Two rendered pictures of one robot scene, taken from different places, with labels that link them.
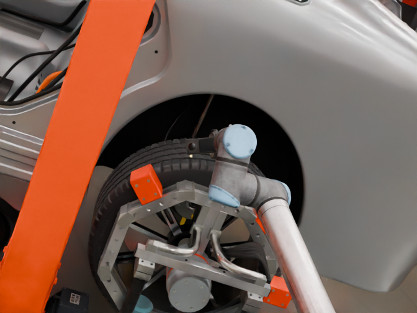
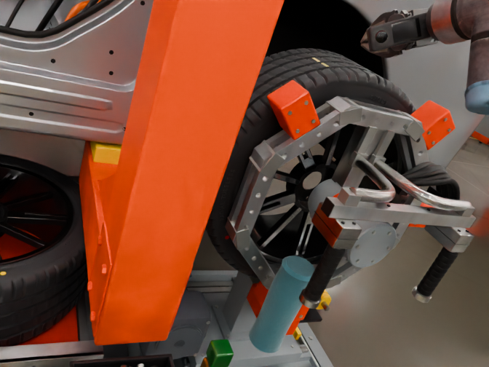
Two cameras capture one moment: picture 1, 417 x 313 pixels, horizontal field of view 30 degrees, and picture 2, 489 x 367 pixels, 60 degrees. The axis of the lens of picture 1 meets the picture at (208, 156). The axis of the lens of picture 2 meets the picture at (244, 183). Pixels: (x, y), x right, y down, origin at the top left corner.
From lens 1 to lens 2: 1.63 m
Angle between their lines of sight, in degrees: 18
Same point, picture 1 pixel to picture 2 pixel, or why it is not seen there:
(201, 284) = (390, 229)
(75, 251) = not seen: hidden behind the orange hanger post
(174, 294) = (356, 250)
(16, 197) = (41, 160)
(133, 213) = (281, 154)
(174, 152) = (299, 64)
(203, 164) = (351, 72)
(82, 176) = (235, 106)
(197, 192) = (364, 110)
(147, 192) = (303, 121)
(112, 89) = not seen: outside the picture
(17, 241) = (134, 232)
